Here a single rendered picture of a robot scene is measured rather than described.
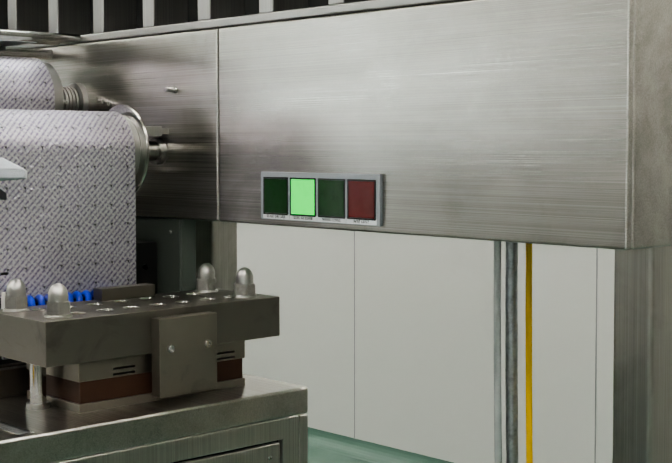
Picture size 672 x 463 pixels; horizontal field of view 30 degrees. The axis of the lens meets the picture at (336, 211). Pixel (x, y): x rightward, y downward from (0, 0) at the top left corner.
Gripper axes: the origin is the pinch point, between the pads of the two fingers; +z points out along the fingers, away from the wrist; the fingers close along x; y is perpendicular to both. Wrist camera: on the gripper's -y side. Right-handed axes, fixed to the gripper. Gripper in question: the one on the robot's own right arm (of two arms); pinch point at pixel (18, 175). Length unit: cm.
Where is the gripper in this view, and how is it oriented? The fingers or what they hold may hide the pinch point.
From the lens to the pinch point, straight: 95.2
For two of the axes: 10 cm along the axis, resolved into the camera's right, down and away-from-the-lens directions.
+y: 0.5, 10.0, -0.8
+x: 3.5, -0.9, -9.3
